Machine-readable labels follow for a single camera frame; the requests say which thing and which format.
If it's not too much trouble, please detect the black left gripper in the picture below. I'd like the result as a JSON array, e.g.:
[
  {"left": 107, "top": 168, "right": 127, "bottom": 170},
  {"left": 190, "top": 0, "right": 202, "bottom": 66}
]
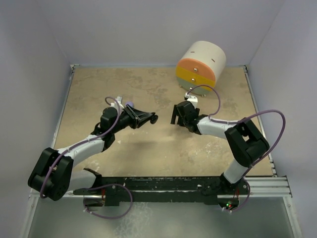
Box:
[{"left": 111, "top": 105, "right": 151, "bottom": 134}]

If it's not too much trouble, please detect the black earbud charging case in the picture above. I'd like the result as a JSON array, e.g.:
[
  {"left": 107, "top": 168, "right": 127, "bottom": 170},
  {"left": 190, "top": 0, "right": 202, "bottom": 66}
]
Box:
[{"left": 150, "top": 115, "right": 159, "bottom": 124}]

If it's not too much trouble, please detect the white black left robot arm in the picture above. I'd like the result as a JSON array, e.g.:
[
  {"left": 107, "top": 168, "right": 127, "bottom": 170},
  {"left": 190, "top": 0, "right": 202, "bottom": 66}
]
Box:
[{"left": 28, "top": 106, "right": 159, "bottom": 201}]

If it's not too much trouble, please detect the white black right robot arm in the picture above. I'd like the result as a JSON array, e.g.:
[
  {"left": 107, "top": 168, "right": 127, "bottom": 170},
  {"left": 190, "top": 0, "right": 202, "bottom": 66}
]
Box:
[{"left": 171, "top": 100, "right": 269, "bottom": 194}]

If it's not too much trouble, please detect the round three-drawer storage box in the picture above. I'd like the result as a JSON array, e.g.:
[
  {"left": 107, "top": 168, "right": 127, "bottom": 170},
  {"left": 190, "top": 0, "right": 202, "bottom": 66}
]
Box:
[{"left": 175, "top": 41, "right": 226, "bottom": 96}]

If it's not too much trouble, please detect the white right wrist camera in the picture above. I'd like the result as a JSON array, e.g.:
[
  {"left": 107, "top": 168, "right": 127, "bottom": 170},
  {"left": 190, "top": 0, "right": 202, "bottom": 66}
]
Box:
[{"left": 184, "top": 92, "right": 198, "bottom": 108}]

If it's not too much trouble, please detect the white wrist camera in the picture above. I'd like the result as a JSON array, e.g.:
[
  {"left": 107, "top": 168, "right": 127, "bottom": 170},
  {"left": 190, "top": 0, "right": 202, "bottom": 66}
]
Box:
[
  {"left": 110, "top": 96, "right": 124, "bottom": 110},
  {"left": 184, "top": 92, "right": 198, "bottom": 108}
]

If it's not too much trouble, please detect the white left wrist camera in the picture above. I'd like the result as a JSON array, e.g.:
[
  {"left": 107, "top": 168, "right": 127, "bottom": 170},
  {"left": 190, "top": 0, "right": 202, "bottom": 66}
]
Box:
[{"left": 110, "top": 96, "right": 124, "bottom": 110}]

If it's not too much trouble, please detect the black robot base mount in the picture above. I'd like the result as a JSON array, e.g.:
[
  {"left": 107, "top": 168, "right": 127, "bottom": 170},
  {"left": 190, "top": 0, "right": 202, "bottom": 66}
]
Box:
[{"left": 74, "top": 172, "right": 250, "bottom": 208}]

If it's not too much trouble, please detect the aluminium frame rail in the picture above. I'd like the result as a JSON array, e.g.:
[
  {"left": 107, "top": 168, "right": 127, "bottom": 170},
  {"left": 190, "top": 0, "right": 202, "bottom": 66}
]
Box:
[{"left": 29, "top": 175, "right": 293, "bottom": 199}]

